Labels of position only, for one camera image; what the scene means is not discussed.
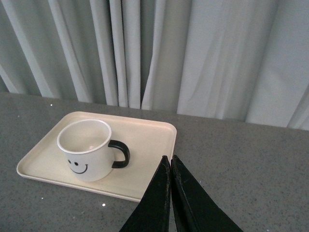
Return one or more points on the grey pleated curtain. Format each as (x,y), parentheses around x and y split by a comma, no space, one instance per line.
(245,60)

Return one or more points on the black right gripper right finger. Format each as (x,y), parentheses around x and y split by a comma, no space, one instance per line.
(194,210)

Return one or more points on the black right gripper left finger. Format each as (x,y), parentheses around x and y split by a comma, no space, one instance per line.
(152,213)

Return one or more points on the cream rectangular tray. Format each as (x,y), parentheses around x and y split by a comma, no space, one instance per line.
(147,141)

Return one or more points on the white smiley mug black handle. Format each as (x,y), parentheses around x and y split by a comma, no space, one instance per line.
(90,152)

